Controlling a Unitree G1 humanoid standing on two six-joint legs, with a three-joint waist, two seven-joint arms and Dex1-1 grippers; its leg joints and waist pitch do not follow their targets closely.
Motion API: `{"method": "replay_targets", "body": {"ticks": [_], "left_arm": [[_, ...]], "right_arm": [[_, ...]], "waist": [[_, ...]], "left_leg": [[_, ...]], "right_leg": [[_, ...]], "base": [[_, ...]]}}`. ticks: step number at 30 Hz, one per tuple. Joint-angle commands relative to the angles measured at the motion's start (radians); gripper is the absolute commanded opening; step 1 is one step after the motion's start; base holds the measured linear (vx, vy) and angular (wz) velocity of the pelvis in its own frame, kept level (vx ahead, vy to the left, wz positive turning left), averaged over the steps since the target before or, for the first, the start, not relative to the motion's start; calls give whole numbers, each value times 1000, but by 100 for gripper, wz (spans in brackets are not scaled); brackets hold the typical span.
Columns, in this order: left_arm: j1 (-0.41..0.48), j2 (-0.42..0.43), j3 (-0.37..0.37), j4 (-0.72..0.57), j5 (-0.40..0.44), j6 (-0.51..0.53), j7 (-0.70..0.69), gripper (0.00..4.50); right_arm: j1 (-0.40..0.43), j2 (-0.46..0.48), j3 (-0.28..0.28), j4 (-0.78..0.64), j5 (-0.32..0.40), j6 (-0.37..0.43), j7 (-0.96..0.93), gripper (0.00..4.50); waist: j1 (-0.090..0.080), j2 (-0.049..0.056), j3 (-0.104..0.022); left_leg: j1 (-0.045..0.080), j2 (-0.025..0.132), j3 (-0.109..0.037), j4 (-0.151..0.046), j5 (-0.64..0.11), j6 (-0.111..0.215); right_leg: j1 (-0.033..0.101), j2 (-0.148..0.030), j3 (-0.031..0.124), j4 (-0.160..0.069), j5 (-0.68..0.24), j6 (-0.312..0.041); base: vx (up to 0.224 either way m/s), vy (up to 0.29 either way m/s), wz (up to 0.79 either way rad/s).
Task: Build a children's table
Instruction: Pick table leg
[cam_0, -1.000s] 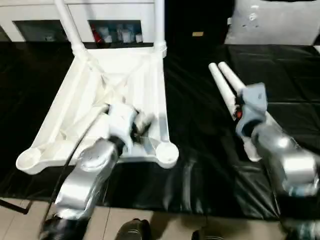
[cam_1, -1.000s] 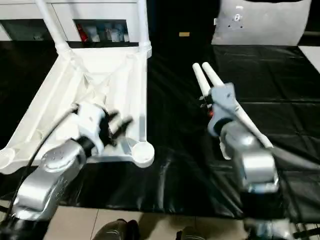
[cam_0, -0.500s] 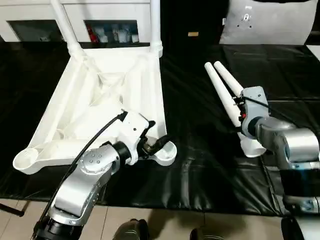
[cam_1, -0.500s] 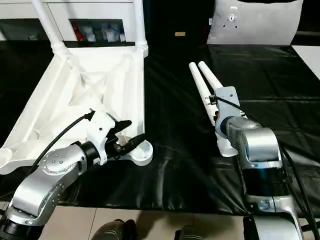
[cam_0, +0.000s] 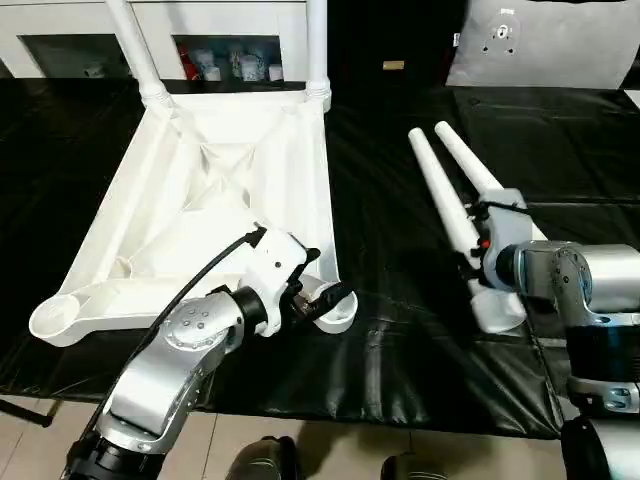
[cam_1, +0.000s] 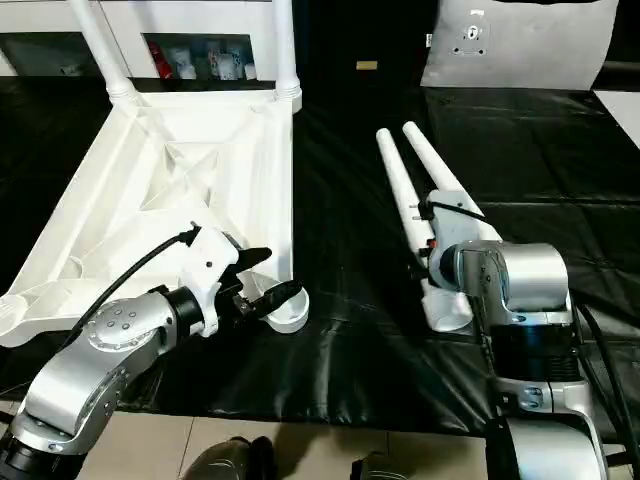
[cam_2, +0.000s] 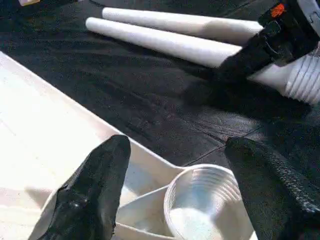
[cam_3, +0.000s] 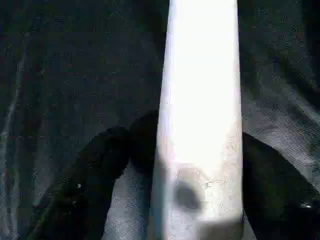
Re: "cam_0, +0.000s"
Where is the white plastic table leg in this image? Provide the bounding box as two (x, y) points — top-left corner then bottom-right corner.
(433, 120), (547, 247)
(304, 0), (334, 113)
(406, 126), (529, 335)
(104, 0), (177, 113)

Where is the white plastic table top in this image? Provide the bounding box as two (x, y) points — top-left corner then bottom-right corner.
(27, 84), (357, 349)

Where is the black work mat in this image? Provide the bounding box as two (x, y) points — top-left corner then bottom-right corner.
(0, 78), (640, 441)

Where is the dark right robot foot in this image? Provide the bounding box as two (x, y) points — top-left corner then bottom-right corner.
(379, 452), (447, 480)

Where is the grey cushion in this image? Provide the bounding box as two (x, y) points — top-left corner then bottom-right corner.
(444, 0), (640, 92)

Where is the white cabinet with glass doors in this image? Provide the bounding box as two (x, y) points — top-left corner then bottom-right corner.
(0, 0), (312, 87)

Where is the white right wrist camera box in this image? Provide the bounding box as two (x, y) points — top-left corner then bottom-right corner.
(477, 187), (532, 252)

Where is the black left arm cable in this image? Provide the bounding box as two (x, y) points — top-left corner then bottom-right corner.
(88, 224), (270, 473)

